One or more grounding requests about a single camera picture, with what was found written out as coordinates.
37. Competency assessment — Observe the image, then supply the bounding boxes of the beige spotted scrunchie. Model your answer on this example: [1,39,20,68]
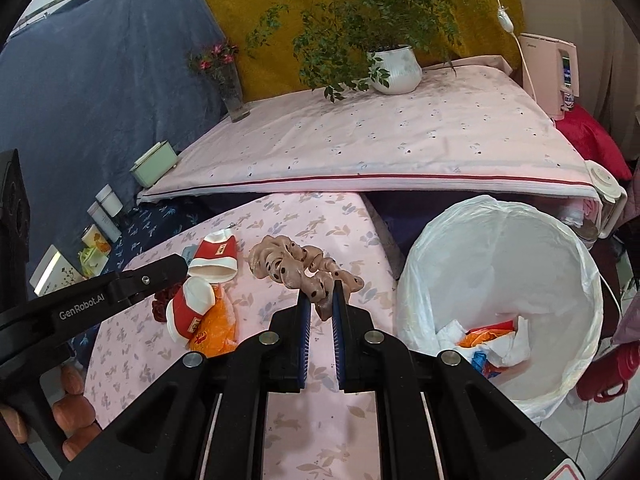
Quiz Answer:
[248,235,364,321]

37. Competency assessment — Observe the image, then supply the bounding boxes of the white tissue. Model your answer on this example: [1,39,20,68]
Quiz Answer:
[436,316,532,370]

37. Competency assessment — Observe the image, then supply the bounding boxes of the blue measuring tape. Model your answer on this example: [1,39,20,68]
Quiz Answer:
[471,351,487,375]

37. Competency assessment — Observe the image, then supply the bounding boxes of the white lined trash bin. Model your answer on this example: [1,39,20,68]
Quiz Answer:
[394,195,603,422]

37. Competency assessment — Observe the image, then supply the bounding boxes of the person's left hand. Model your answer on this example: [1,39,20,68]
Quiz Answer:
[51,364,101,462]

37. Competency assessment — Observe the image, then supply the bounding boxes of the small green white box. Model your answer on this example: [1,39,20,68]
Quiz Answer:
[78,247,108,278]

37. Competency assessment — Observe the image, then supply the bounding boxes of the small yellow box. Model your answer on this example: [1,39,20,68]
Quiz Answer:
[81,224,112,255]

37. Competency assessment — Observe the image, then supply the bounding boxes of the white card box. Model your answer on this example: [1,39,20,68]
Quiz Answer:
[29,245,85,297]

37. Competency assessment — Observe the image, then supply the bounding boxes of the dark blue floral cloth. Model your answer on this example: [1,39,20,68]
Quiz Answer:
[69,199,271,361]

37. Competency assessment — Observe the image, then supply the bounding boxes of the white cosmetic tube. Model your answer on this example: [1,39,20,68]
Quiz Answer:
[87,202,122,242]

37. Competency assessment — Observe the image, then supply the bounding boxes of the red white baby shoe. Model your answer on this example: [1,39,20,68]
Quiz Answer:
[166,276,216,346]
[188,229,239,284]

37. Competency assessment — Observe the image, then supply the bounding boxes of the orange wrapper piece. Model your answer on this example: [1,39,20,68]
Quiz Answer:
[188,285,238,358]

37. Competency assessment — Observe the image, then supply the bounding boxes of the white cosmetic jar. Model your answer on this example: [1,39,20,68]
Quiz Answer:
[96,184,124,218]

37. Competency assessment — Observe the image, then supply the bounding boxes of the mint green tissue box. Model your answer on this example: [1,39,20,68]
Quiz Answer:
[130,141,178,188]

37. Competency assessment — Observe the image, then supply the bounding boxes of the blue hanging blanket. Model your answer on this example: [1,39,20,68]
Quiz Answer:
[1,0,226,264]

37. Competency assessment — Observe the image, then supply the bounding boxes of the red thermos bottle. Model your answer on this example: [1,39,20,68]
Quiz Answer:
[576,341,639,403]

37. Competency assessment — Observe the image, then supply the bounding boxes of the glass vase red flowers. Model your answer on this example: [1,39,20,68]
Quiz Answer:
[188,39,250,122]

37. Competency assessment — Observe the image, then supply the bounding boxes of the pink padded table cover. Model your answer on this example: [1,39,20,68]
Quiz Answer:
[140,55,597,203]

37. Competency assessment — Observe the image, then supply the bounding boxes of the pink down jacket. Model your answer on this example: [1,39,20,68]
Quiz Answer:
[612,292,640,344]

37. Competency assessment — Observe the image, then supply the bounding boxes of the white glass blender jug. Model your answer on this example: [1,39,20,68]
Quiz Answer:
[567,160,628,249]

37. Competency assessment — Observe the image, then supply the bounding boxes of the yellow hanging blanket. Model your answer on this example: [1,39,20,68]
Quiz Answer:
[205,0,524,101]

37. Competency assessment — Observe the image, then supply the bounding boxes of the red cushion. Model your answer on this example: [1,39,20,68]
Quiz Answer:
[555,104,632,181]

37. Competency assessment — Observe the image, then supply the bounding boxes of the green plant white pot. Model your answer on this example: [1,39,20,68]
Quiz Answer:
[244,0,464,104]

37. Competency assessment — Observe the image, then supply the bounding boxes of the pink water dispenser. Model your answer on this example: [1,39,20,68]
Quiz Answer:
[518,32,580,120]

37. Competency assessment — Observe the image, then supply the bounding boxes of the white power cable switch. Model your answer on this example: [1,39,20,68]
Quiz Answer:
[496,0,537,101]

